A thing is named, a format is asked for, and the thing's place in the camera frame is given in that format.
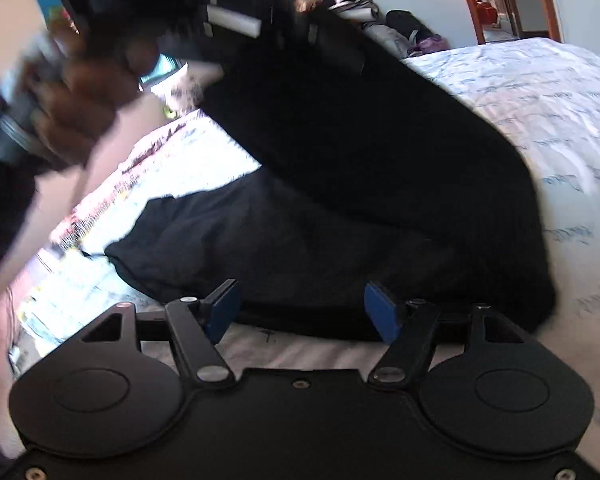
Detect person's left hand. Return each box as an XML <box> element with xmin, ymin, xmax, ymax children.
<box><xmin>0</xmin><ymin>24</ymin><xmax>159</xmax><ymax>166</ymax></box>

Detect white script-print bed quilt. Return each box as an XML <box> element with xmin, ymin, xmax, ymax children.
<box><xmin>9</xmin><ymin>37</ymin><xmax>600</xmax><ymax>461</ymax></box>

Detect black pants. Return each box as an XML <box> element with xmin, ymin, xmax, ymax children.
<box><xmin>105</xmin><ymin>0</ymin><xmax>556</xmax><ymax>341</ymax></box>

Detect pile of folded clothes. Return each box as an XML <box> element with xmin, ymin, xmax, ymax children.
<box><xmin>294</xmin><ymin>0</ymin><xmax>451</xmax><ymax>60</ymax></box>

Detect wooden door frame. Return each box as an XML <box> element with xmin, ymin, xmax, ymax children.
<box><xmin>466</xmin><ymin>0</ymin><xmax>562</xmax><ymax>44</ymax></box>

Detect bright window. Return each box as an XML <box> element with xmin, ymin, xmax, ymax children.
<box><xmin>140</xmin><ymin>54</ymin><xmax>183</xmax><ymax>91</ymax></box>

